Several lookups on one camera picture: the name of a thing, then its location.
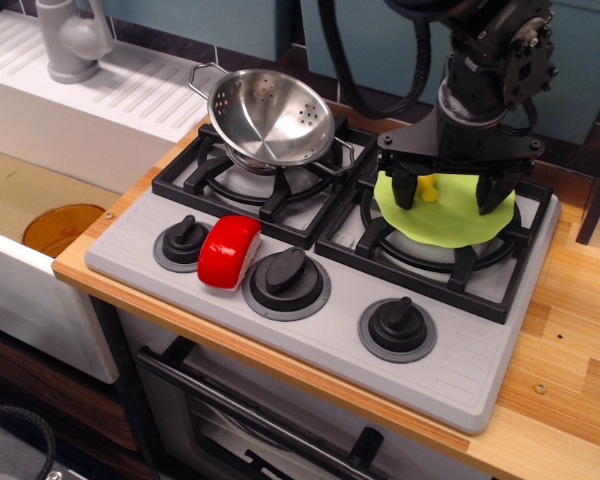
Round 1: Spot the white toy sink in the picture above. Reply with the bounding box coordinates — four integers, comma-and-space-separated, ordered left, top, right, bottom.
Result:
0, 10, 206, 384

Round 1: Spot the black stove knob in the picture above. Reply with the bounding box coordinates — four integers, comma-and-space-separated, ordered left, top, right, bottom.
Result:
153, 215, 211, 273
242, 247, 331, 322
358, 297, 437, 364

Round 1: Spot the grey toy stove top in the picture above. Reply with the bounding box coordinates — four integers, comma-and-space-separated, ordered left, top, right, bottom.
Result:
83, 121, 562, 435

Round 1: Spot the black middle stove knob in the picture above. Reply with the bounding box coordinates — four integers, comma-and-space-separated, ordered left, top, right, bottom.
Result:
242, 247, 331, 322

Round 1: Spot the black right burner grate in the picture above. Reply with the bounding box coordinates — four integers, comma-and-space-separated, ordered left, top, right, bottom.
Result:
315, 167, 561, 325

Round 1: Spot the black braided hose corner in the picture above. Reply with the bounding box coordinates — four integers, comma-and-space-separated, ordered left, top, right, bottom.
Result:
0, 405, 57, 480

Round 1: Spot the orange plastic plate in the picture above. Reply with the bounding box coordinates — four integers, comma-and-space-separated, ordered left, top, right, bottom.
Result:
22, 203, 105, 258

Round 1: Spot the black left stove knob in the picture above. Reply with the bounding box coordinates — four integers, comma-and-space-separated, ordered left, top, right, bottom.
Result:
153, 215, 211, 273

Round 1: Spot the black right stove knob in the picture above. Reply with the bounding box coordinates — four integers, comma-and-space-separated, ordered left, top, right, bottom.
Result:
358, 297, 437, 364

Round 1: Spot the black braided cable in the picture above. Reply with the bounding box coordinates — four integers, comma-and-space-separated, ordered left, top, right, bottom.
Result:
315, 0, 434, 120

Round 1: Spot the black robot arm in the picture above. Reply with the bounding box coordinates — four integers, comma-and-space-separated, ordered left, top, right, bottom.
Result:
378, 1, 558, 215

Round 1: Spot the black left burner grate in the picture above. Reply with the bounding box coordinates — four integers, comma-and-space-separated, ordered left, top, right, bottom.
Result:
152, 115, 377, 249

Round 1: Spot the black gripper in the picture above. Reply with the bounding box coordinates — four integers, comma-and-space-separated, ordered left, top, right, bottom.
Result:
377, 108, 545, 215

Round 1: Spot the grey toy faucet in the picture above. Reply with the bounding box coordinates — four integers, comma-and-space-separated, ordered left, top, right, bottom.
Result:
35, 0, 114, 84

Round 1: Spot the black burner grate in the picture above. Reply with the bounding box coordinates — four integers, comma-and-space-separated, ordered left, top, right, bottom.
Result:
152, 115, 377, 249
315, 167, 561, 325

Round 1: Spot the red white sushi toy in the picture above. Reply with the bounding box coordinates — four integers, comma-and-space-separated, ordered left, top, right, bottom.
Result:
198, 215, 262, 291

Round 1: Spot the black oven door handle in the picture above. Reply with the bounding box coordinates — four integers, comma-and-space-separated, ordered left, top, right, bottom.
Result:
136, 337, 384, 479

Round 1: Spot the steel colander bowl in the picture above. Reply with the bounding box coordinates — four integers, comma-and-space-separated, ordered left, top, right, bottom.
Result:
189, 62, 355, 176

